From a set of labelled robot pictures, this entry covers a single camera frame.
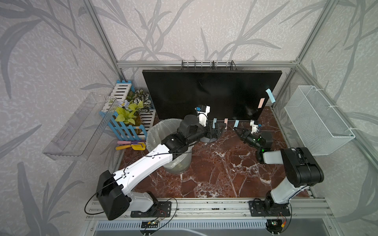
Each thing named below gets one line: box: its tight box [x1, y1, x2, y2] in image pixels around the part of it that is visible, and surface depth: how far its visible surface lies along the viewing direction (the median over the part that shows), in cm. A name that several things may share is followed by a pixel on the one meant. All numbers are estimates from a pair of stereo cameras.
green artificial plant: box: [115, 88, 152, 125], surface depth 88 cm
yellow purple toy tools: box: [115, 140, 147, 151], surface depth 99 cm
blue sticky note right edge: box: [265, 88, 276, 104], surface depth 71 cm
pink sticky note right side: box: [257, 97, 266, 109], surface depth 78 cm
